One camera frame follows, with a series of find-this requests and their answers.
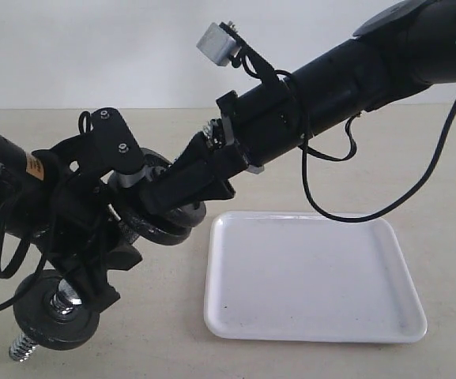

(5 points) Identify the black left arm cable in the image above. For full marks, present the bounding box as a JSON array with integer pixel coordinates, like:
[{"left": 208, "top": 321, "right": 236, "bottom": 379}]
[{"left": 0, "top": 157, "right": 94, "bottom": 317}]

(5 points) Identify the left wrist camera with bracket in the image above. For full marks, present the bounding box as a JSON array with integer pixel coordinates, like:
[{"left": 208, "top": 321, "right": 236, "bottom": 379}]
[{"left": 33, "top": 107, "right": 146, "bottom": 188}]

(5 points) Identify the chrome spin-lock collar nut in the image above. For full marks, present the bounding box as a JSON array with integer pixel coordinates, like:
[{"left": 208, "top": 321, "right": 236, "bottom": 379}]
[{"left": 50, "top": 291, "right": 82, "bottom": 316}]

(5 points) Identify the black weight plate end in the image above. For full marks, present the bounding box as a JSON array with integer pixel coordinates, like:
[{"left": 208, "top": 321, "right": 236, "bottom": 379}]
[{"left": 108, "top": 148, "right": 193, "bottom": 246}]

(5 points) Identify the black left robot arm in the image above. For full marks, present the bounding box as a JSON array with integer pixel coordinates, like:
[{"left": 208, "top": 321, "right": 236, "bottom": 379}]
[{"left": 0, "top": 114, "right": 145, "bottom": 312}]

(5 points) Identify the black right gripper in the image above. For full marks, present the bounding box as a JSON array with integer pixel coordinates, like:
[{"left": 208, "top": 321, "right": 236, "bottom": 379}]
[{"left": 138, "top": 91, "right": 265, "bottom": 216}]

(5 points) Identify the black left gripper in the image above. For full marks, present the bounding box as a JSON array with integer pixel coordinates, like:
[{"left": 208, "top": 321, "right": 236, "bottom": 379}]
[{"left": 25, "top": 148, "right": 143, "bottom": 315}]

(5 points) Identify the black weight plate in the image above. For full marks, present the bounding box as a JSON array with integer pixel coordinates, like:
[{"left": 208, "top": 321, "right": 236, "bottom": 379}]
[
  {"left": 162, "top": 201, "right": 206, "bottom": 228},
  {"left": 13, "top": 269, "right": 100, "bottom": 351}
]

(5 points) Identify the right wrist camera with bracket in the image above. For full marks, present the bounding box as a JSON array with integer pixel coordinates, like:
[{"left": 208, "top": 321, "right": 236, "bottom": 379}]
[{"left": 196, "top": 22, "right": 281, "bottom": 90}]

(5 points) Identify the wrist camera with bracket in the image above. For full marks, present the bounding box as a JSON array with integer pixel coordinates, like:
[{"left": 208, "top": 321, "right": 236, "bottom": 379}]
[
  {"left": 196, "top": 22, "right": 281, "bottom": 90},
  {"left": 33, "top": 107, "right": 146, "bottom": 188}
]

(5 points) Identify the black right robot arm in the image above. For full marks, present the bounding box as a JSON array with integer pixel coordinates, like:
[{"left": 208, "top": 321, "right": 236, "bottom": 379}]
[{"left": 140, "top": 1, "right": 456, "bottom": 215}]

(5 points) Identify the white rectangular plastic tray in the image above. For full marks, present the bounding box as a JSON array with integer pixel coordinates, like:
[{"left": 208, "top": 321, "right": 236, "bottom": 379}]
[{"left": 203, "top": 211, "right": 428, "bottom": 344}]

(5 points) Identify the chrome threaded dumbbell bar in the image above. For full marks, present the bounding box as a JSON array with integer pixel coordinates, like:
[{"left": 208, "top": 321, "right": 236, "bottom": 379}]
[{"left": 9, "top": 120, "right": 223, "bottom": 362}]

